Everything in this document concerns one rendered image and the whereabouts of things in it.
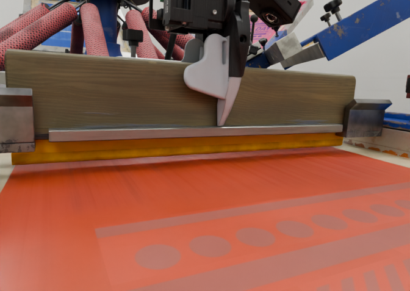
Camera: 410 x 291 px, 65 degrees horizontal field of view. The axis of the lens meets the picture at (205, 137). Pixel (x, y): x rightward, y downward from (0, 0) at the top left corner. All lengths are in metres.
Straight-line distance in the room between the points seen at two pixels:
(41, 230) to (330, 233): 0.17
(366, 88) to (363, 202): 2.47
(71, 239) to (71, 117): 0.14
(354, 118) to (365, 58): 2.32
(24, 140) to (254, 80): 0.24
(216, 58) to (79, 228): 0.21
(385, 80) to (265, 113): 2.30
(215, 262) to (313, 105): 0.30
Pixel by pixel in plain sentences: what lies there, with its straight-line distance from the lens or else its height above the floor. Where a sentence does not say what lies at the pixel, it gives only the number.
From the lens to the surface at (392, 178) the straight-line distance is 0.38.
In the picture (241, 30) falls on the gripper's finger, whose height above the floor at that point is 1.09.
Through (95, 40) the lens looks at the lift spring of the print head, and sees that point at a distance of 0.84.
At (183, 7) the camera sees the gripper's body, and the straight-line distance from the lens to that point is 0.33.
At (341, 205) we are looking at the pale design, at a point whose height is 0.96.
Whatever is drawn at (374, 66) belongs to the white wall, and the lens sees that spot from 2.72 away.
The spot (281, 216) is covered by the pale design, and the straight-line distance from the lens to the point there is 0.23.
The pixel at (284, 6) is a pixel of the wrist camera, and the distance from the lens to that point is 0.39.
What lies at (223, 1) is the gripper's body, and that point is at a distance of 0.34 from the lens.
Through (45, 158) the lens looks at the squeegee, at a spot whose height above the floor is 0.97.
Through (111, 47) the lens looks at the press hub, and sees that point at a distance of 1.12.
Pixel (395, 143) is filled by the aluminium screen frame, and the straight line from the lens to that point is 0.51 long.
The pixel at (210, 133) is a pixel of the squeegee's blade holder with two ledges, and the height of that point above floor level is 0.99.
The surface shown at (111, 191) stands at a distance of 0.26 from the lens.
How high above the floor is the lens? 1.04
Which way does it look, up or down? 10 degrees down
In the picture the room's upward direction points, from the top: 3 degrees clockwise
